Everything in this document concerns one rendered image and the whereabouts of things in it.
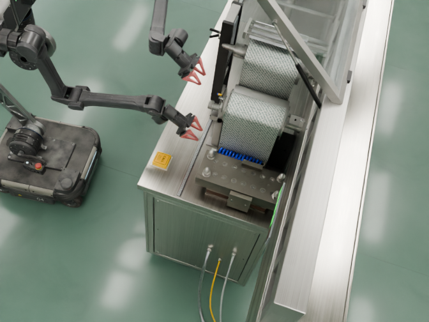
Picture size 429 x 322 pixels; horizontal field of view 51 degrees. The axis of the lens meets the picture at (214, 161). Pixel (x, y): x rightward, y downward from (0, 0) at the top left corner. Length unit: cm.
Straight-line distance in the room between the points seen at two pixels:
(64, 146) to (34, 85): 86
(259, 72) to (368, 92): 46
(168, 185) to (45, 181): 107
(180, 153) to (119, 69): 173
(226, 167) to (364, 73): 70
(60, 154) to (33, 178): 22
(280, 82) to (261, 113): 21
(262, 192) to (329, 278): 66
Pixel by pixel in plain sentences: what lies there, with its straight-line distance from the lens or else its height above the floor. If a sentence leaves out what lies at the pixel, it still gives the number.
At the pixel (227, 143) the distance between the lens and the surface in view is 204.
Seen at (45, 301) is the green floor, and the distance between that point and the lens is 290.
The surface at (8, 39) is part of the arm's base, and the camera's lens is 191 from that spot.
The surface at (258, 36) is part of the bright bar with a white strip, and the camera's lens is 196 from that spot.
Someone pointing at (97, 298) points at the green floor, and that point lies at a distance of 285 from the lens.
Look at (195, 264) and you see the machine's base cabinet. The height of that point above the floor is 16.
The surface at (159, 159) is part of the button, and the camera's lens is 214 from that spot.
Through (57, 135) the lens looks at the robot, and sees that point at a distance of 313.
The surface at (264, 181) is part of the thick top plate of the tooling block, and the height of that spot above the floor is 103.
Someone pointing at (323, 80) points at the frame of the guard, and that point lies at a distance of 145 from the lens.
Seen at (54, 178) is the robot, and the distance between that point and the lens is 295.
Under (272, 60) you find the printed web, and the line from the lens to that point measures 197.
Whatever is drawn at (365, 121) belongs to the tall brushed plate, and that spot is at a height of 144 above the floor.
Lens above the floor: 272
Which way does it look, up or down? 56 degrees down
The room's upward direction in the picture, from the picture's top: 11 degrees clockwise
